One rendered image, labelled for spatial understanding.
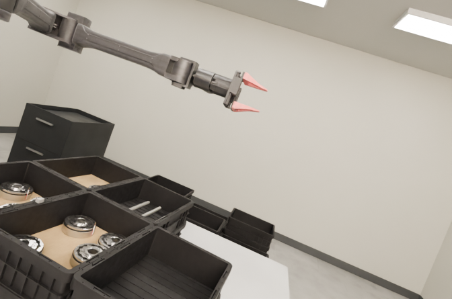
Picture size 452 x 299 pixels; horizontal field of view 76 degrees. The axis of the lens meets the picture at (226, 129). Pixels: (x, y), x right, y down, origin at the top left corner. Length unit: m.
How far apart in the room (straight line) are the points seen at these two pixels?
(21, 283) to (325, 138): 3.69
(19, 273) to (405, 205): 4.16
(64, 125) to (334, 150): 3.16
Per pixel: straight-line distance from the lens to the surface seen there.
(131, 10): 4.99
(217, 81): 0.82
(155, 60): 0.88
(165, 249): 1.10
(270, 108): 4.08
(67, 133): 2.60
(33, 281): 0.87
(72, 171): 1.59
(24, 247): 0.86
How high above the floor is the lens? 1.38
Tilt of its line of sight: 3 degrees down
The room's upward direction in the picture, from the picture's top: 21 degrees clockwise
